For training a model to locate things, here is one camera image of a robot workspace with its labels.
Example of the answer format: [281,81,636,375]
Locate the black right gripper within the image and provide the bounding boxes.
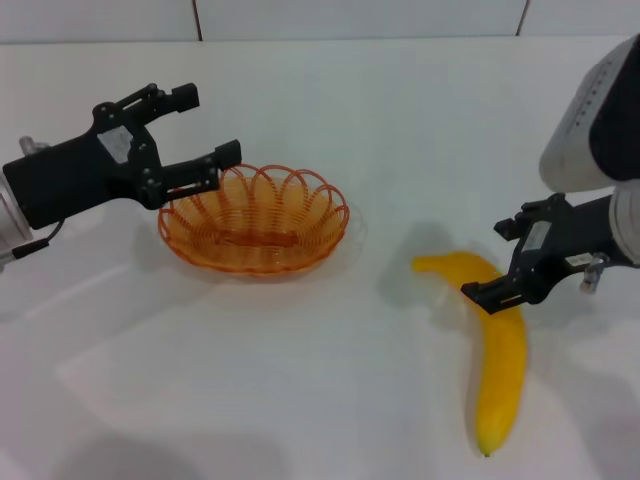
[460,192,622,316]

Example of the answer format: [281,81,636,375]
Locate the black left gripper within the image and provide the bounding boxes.
[2,81,243,231]

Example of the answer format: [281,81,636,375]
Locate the yellow banana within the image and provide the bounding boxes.
[410,249,528,457]

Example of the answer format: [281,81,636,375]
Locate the orange plastic wire basket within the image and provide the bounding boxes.
[157,163,351,277]

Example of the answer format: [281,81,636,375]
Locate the right gripper cable with plug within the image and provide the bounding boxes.
[579,252,611,294]

